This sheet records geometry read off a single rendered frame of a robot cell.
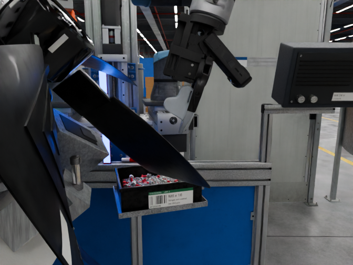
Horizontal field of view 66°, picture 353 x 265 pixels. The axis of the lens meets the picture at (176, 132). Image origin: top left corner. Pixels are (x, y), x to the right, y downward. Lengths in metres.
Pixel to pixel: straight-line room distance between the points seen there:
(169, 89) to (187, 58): 0.79
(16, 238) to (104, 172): 0.50
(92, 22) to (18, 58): 1.30
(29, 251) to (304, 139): 2.41
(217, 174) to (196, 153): 1.49
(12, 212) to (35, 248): 0.09
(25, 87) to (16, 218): 0.31
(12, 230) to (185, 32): 0.42
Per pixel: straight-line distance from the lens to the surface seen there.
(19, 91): 0.18
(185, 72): 0.49
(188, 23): 0.52
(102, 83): 0.89
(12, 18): 0.42
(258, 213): 1.02
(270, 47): 2.48
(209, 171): 0.92
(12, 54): 0.20
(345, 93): 1.01
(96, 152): 0.62
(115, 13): 1.39
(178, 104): 0.50
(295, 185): 2.76
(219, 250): 1.08
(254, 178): 0.97
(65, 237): 0.19
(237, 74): 0.51
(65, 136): 0.55
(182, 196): 0.72
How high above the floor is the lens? 1.13
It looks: 11 degrees down
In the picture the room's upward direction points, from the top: straight up
